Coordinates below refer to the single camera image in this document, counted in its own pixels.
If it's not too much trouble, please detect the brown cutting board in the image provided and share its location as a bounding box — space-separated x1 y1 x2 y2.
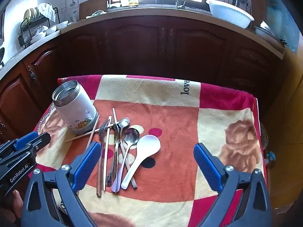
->
79 0 108 20

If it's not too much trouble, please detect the orange wooden door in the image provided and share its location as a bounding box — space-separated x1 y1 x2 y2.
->
260 52 303 218

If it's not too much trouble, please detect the white steel canister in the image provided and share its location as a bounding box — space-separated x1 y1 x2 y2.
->
52 80 98 135

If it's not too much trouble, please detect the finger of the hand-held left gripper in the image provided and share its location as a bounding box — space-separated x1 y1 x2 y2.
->
13 132 40 150
31 133 52 152

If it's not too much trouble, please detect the green cloth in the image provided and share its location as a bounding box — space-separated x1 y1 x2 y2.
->
86 9 108 19

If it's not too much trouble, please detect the white colander basin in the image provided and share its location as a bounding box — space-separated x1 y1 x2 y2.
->
205 0 255 29

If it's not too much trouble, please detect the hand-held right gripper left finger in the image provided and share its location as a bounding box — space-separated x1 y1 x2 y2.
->
21 141 102 227

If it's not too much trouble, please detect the dark wooden kitchen cabinet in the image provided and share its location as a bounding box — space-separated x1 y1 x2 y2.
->
0 12 284 142

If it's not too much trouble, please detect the white cloth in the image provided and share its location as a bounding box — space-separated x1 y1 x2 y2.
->
38 3 57 23

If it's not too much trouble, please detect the round steel spoon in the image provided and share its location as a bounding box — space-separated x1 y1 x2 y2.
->
111 128 140 193

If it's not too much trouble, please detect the black dish rack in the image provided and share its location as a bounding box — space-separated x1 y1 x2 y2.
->
18 7 59 49

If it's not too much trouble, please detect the frosted glass partition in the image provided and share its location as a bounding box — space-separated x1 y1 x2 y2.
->
264 0 303 52

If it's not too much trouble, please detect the white knife blade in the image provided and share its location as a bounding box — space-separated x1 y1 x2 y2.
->
121 134 161 190

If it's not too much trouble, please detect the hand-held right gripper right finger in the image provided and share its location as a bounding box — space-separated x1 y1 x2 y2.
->
194 143 273 227

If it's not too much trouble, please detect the steel basin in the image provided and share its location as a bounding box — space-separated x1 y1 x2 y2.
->
254 20 289 49

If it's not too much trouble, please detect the red floral blanket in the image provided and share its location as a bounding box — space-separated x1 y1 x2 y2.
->
33 74 269 227

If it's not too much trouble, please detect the stone kitchen countertop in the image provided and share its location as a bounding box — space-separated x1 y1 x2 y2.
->
0 5 284 59

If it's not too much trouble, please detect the wooden chopstick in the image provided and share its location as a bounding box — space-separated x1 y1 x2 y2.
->
102 115 112 191
65 123 114 143
86 115 100 149
112 108 138 189

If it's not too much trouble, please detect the person's left hand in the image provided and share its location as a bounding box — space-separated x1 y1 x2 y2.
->
0 189 24 223

